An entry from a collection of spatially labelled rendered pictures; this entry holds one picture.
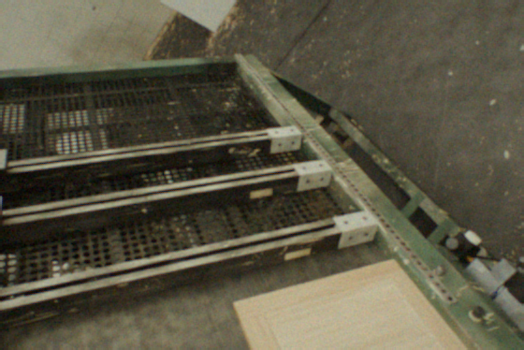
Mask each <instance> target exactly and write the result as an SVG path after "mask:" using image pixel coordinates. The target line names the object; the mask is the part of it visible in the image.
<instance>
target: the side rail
mask: <svg viewBox="0 0 524 350"><path fill-rule="evenodd" d="M236 63H237V62H236V60H235V59H234V58H233V57H232V56H231V55H228V56H212V57H196V58H180V59H164V60H152V61H147V62H132V63H116V64H100V65H84V66H53V67H38V68H22V69H6V70H0V88H6V87H19V86H31V85H44V84H57V83H70V82H83V81H95V80H120V79H133V78H147V77H160V76H172V75H186V74H198V73H212V72H225V71H236Z"/></svg>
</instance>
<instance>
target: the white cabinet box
mask: <svg viewBox="0 0 524 350"><path fill-rule="evenodd" d="M159 1H160V2H162V3H164V4H166V5H167V6H169V7H172V8H173V9H175V10H177V11H179V12H180V13H182V14H183V15H185V16H187V17H189V18H190V19H192V20H194V21H196V22H198V23H200V24H202V25H203V26H204V27H206V28H207V29H211V30H212V31H213V32H215V31H216V29H217V28H218V27H219V26H220V24H221V23H222V21H223V20H224V18H225V17H226V15H227V13H228V12H229V10H230V9H231V8H232V7H233V5H235V2H236V0H159Z"/></svg>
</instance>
